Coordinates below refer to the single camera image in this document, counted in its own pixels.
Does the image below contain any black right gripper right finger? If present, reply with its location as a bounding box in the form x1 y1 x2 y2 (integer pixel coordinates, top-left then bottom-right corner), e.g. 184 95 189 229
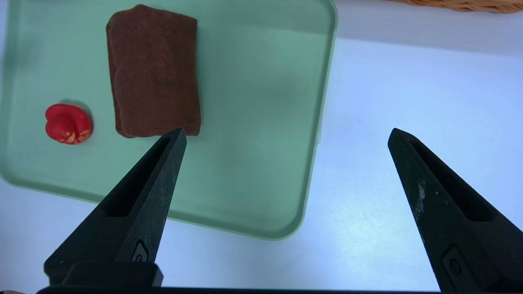
387 128 523 294

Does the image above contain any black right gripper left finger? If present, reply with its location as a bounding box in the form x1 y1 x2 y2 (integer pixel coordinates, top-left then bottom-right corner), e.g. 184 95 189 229
44 127 188 286

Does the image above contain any red rubber duck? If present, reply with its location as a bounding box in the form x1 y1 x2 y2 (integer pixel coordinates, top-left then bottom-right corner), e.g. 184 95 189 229
45 103 94 145

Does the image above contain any brown towel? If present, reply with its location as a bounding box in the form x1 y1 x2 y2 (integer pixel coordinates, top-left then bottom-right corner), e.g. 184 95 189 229
106 4 201 138

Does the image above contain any orange wicker basket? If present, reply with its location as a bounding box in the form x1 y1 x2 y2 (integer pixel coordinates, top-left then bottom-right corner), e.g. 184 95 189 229
388 0 523 14

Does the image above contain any light green plastic tray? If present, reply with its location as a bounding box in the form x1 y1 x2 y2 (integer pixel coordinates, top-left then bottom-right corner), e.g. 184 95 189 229
0 0 338 241

